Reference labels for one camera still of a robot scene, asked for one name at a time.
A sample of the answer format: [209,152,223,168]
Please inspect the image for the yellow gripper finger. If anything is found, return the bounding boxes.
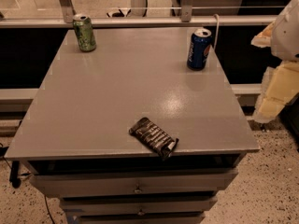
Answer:
[252,61,299,123]
[251,22,275,48]

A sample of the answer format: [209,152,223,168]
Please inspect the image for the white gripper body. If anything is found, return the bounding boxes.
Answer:
[271,0,299,62]

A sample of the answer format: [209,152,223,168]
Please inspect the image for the black rxbar chocolate wrapper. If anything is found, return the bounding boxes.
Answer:
[129,117,179,161]

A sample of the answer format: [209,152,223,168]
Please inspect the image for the blue pepsi can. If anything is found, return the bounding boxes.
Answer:
[187,27,212,70]

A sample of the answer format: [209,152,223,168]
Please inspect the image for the green soda can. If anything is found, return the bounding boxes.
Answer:
[73,14,96,52]

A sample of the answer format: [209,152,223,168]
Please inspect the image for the top grey drawer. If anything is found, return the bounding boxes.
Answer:
[30,168,238,198]

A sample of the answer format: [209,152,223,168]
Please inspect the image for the grey drawer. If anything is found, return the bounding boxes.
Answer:
[60,196,217,216]
[68,213,205,224]
[30,168,238,198]

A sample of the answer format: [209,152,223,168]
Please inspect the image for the middle grey drawer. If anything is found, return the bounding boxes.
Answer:
[60,196,217,216]

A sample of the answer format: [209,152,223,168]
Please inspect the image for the bottom grey drawer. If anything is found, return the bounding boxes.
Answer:
[68,213,205,224]

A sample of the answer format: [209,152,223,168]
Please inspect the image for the grey metal railing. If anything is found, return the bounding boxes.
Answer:
[0,0,277,28]

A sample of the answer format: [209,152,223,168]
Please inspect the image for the grey drawer cabinet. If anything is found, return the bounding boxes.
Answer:
[4,27,261,224]

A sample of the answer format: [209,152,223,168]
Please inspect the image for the white cable behind table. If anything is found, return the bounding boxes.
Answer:
[212,13,221,50]

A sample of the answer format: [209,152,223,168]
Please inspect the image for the black floor cable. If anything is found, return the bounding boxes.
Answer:
[0,143,57,224]

